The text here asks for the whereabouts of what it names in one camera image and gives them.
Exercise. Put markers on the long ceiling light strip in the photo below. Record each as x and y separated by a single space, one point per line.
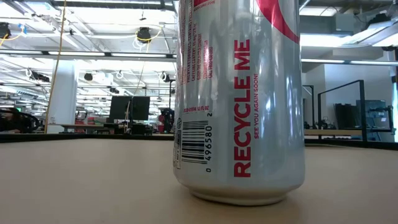
140 55
342 61

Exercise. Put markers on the long background desk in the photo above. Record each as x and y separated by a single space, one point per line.
81 127

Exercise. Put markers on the black background cabinet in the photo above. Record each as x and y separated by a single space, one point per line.
345 115

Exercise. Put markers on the black ceiling device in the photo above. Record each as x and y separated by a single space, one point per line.
4 30

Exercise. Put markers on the black ceiling dome camera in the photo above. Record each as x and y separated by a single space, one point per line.
144 34

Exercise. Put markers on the red and black machine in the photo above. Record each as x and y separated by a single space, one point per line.
166 119

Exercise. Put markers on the silver diet cola can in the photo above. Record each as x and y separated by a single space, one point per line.
273 124

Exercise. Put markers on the wooden desk top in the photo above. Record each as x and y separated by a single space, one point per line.
332 132

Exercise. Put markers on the black computer monitor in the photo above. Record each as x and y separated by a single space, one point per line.
130 107

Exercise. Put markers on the black narrow partition frame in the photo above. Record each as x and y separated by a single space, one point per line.
312 102

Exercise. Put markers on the black background machinery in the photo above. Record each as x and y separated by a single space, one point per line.
15 123

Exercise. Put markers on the black framed glass partition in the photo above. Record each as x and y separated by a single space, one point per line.
362 109

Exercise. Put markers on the white building column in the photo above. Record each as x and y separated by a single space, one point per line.
63 99

